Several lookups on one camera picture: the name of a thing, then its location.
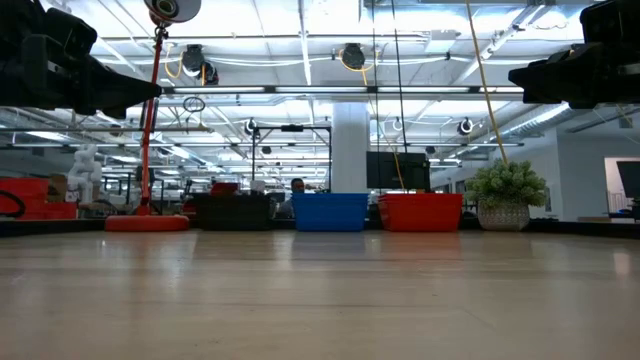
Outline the cardboard box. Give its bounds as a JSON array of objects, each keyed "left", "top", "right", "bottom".
[{"left": 48, "top": 172, "right": 69, "bottom": 204}]

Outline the white square pillar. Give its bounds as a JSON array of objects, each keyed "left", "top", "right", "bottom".
[{"left": 331, "top": 102, "right": 372, "bottom": 195}]

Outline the person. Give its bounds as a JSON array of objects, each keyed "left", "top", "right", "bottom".
[{"left": 276, "top": 177, "right": 307, "bottom": 220}]

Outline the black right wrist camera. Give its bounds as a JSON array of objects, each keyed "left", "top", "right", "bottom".
[{"left": 579, "top": 0, "right": 640, "bottom": 46}]

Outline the long yellow cable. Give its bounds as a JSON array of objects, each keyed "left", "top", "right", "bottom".
[{"left": 464, "top": 0, "right": 510, "bottom": 165}]

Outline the red toolbox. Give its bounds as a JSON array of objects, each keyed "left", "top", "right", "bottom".
[{"left": 209, "top": 181, "right": 242, "bottom": 198}]

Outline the black monitor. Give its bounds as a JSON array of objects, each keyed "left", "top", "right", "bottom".
[{"left": 366, "top": 151, "right": 432, "bottom": 191}]

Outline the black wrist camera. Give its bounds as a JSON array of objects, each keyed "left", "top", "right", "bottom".
[
  {"left": 19, "top": 5, "right": 99, "bottom": 61},
  {"left": 579, "top": 0, "right": 640, "bottom": 46}
]

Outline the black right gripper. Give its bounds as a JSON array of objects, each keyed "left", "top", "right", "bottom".
[{"left": 508, "top": 42, "right": 640, "bottom": 111}]

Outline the thin black hanging cable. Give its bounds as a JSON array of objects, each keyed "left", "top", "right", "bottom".
[{"left": 370, "top": 0, "right": 381, "bottom": 194}]

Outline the dark wall monitor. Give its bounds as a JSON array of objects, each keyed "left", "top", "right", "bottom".
[{"left": 616, "top": 160, "right": 640, "bottom": 201}]

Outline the black cable loop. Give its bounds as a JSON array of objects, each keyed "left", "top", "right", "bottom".
[{"left": 0, "top": 189, "right": 28, "bottom": 220}]

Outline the red crate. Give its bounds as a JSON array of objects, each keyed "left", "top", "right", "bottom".
[
  {"left": 18, "top": 201, "right": 79, "bottom": 221},
  {"left": 0, "top": 177, "right": 51, "bottom": 202}
]

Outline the long ceiling light strip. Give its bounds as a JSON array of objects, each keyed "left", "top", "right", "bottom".
[{"left": 162, "top": 85, "right": 526, "bottom": 95}]

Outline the white robot figure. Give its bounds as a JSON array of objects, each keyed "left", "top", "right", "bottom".
[{"left": 66, "top": 143, "right": 105, "bottom": 205}]

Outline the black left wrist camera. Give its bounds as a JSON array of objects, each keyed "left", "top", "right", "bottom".
[{"left": 19, "top": 5, "right": 99, "bottom": 61}]

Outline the black aluminium table frame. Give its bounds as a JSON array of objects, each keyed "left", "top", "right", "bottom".
[{"left": 0, "top": 217, "right": 640, "bottom": 240}]

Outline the black stand frame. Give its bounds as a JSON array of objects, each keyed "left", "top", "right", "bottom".
[{"left": 251, "top": 124, "right": 333, "bottom": 194}]

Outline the potted green plant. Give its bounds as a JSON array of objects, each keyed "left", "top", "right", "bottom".
[{"left": 464, "top": 158, "right": 550, "bottom": 233}]

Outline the blue plastic basket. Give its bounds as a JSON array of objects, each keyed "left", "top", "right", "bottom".
[
  {"left": 292, "top": 193, "right": 370, "bottom": 200},
  {"left": 293, "top": 197, "right": 369, "bottom": 233}
]

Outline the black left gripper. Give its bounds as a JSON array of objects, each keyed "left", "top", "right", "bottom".
[{"left": 0, "top": 34, "right": 163, "bottom": 120}]

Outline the red desk lamp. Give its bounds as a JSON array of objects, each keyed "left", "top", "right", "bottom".
[{"left": 104, "top": 0, "right": 203, "bottom": 233}]

